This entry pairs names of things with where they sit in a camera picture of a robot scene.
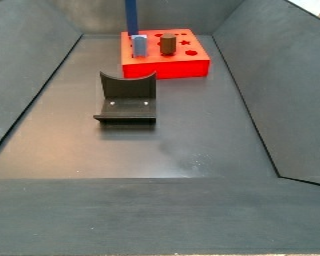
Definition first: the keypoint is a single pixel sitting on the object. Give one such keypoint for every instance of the black curved bracket stand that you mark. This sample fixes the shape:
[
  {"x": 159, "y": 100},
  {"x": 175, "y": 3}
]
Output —
[{"x": 130, "y": 99}]

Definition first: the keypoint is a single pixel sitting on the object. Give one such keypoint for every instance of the tall blue rectangular block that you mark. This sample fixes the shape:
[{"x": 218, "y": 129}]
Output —
[{"x": 131, "y": 13}]

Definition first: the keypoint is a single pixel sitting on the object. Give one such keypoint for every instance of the red shape sorting board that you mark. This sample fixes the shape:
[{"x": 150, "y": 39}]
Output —
[{"x": 189, "y": 63}]

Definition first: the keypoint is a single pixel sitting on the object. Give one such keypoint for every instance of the dark brown cylinder peg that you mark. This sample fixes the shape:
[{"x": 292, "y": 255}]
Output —
[{"x": 169, "y": 44}]

